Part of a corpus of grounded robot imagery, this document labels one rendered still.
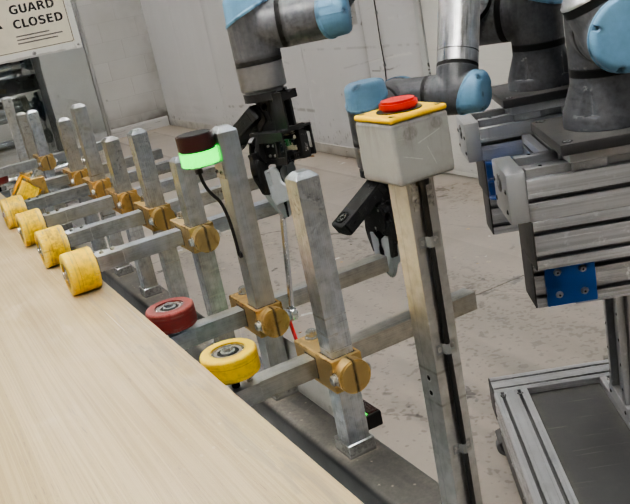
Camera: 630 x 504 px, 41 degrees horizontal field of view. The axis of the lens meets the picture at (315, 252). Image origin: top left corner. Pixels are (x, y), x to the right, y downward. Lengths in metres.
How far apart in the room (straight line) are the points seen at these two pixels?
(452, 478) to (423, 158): 0.38
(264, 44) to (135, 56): 9.23
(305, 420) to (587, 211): 0.59
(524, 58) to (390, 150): 1.14
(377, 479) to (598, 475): 0.91
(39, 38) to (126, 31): 6.74
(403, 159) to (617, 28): 0.55
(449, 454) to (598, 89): 0.71
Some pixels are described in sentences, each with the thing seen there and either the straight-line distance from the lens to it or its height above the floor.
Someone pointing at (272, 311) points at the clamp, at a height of 0.87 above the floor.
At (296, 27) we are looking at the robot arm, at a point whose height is 1.30.
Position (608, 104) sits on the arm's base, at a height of 1.08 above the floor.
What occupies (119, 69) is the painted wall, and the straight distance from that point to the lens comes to 10.48.
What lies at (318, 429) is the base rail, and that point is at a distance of 1.34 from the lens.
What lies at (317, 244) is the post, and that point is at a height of 1.03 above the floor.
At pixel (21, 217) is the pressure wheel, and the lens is 2.05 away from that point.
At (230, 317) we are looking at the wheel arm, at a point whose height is 0.86.
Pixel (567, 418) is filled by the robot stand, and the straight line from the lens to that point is 2.23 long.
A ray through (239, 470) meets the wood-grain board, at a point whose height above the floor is 0.90.
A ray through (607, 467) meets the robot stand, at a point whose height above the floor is 0.21.
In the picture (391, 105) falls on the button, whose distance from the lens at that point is 0.85.
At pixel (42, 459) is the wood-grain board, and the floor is 0.90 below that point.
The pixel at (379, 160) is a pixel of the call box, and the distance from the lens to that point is 0.86.
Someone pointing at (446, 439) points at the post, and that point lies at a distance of 0.98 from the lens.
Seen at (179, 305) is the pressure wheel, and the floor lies 0.90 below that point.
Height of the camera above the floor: 1.36
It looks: 18 degrees down
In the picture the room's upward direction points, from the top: 11 degrees counter-clockwise
